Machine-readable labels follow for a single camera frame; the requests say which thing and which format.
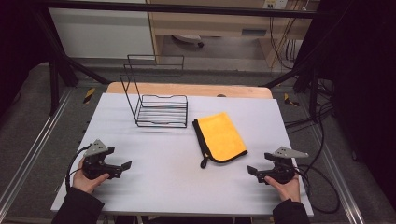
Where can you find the black frame crossbar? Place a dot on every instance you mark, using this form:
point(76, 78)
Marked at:
point(186, 9)

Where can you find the yellow cloth with black trim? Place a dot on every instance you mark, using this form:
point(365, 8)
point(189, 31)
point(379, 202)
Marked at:
point(219, 137)

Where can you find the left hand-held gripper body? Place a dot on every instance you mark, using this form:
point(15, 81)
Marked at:
point(93, 166)

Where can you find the black frame strut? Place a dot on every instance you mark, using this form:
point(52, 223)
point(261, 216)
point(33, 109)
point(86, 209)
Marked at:
point(299, 74)
point(67, 70)

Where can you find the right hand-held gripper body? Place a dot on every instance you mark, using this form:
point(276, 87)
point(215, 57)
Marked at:
point(283, 169)

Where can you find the wooden table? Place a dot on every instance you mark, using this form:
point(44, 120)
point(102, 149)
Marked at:
point(186, 90)

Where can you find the dark curtain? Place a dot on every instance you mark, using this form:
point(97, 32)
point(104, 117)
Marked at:
point(361, 93)

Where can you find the white wall socket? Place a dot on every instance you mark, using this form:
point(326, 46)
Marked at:
point(275, 3)

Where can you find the grey chair base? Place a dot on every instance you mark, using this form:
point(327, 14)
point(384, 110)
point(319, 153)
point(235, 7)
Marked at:
point(188, 38)

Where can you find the yellow black floor tape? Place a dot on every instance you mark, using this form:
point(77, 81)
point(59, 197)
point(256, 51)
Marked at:
point(290, 100)
point(89, 95)

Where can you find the person's left hand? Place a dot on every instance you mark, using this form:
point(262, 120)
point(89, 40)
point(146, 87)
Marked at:
point(85, 183)

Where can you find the aluminium floor rail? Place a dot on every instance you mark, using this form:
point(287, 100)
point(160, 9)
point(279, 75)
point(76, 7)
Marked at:
point(341, 180)
point(29, 158)

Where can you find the person's right hand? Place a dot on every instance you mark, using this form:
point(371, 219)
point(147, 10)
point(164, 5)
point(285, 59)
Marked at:
point(288, 189)

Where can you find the white cabinet panel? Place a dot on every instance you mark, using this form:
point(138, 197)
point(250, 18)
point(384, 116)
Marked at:
point(101, 32)

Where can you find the wooden desk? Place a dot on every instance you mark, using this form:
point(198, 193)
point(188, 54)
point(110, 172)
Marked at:
point(218, 25)

